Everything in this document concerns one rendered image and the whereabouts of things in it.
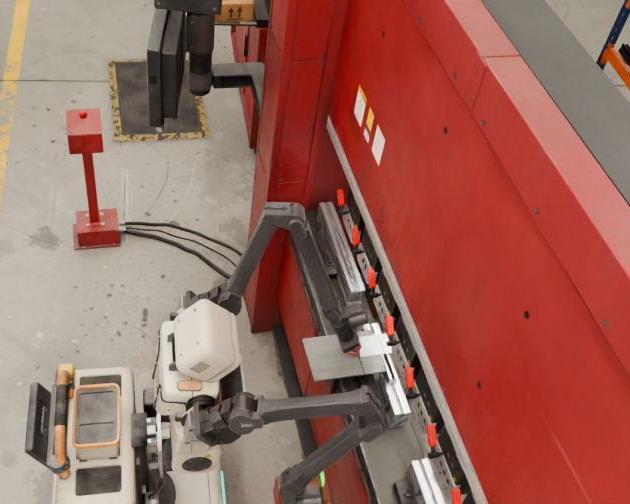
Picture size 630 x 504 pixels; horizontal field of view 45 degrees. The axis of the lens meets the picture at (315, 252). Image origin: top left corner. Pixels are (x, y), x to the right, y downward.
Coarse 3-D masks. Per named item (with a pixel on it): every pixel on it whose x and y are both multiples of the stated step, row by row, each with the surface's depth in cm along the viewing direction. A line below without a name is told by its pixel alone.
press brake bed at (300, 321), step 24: (288, 240) 341; (288, 264) 345; (288, 288) 350; (288, 312) 355; (312, 312) 312; (288, 336) 360; (312, 336) 316; (288, 360) 384; (288, 384) 375; (312, 384) 323; (312, 432) 359; (336, 432) 293; (336, 480) 300; (360, 480) 269
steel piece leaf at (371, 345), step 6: (366, 336) 280; (372, 336) 281; (378, 336) 281; (360, 342) 278; (366, 342) 279; (372, 342) 279; (378, 342) 279; (366, 348) 277; (372, 348) 277; (378, 348) 277; (360, 354) 275; (366, 354) 275; (372, 354) 275; (378, 354) 276
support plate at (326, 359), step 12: (324, 336) 278; (336, 336) 279; (360, 336) 280; (312, 348) 274; (324, 348) 275; (336, 348) 275; (312, 360) 270; (324, 360) 271; (336, 360) 272; (348, 360) 272; (372, 360) 274; (312, 372) 267; (324, 372) 268; (336, 372) 268; (348, 372) 269; (360, 372) 270; (372, 372) 270
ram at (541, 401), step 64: (384, 0) 234; (384, 64) 239; (384, 128) 244; (448, 128) 200; (384, 192) 250; (448, 192) 203; (512, 192) 172; (448, 256) 207; (512, 256) 174; (448, 320) 211; (512, 320) 177; (576, 320) 152; (448, 384) 215; (512, 384) 180; (576, 384) 154; (512, 448) 183; (576, 448) 157
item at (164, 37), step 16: (160, 16) 297; (176, 16) 304; (160, 32) 290; (176, 32) 296; (160, 48) 283; (176, 48) 289; (160, 64) 286; (176, 64) 290; (160, 80) 291; (176, 80) 295; (160, 96) 297; (176, 96) 300; (160, 112) 302; (176, 112) 306
